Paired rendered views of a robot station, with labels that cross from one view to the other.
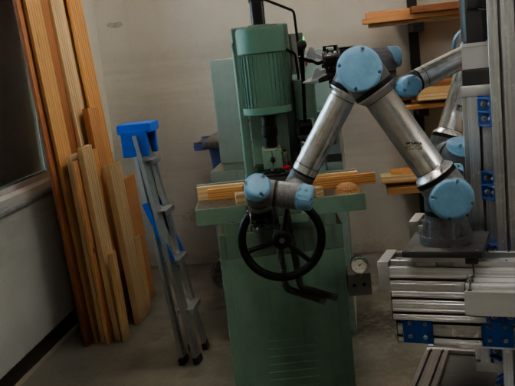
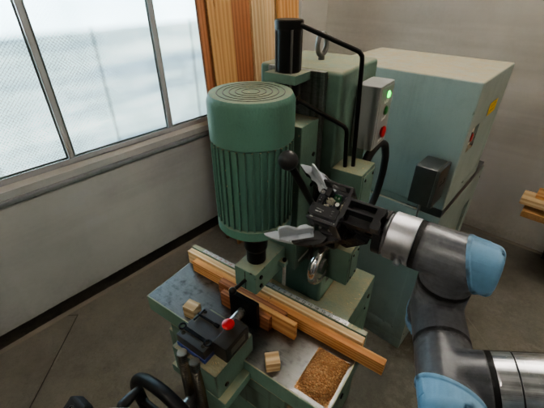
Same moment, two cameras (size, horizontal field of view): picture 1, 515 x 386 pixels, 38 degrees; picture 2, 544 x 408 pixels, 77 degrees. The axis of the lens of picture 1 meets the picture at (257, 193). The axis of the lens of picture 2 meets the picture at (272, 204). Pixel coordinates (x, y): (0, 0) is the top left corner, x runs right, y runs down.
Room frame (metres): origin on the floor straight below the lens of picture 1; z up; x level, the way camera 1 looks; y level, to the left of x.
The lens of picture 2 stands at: (2.19, -0.48, 1.68)
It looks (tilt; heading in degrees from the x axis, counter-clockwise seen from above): 33 degrees down; 34
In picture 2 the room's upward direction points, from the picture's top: straight up
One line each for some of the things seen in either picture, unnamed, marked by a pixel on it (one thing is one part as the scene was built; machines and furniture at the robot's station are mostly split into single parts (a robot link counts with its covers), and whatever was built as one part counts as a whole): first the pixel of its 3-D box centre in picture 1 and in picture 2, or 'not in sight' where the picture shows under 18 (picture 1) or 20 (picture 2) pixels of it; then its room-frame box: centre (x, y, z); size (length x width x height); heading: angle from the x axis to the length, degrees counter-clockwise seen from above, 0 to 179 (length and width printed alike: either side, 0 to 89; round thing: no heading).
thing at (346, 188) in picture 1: (347, 186); (323, 371); (2.64, -0.32, 0.91); 0.12 x 0.09 x 0.03; 179
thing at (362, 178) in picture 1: (291, 186); (274, 308); (2.73, -0.13, 0.92); 0.62 x 0.02 x 0.04; 89
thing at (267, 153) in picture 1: (273, 158); (261, 267); (2.75, -0.07, 1.03); 0.14 x 0.07 x 0.09; 179
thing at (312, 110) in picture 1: (304, 98); (350, 191); (2.94, -0.22, 1.23); 0.09 x 0.08 x 0.15; 179
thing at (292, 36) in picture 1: (296, 53); (371, 113); (3.04, -0.21, 1.40); 0.10 x 0.06 x 0.16; 179
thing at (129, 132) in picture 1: (164, 242); not in sight; (3.48, 0.47, 0.58); 0.27 x 0.25 x 1.16; 81
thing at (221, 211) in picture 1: (280, 206); (237, 337); (2.62, -0.08, 0.87); 0.61 x 0.30 x 0.06; 89
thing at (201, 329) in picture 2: (279, 178); (212, 334); (2.53, -0.08, 0.99); 0.13 x 0.11 x 0.06; 89
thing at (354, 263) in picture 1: (359, 266); not in sight; (2.51, -0.32, 0.65); 0.06 x 0.04 x 0.08; 89
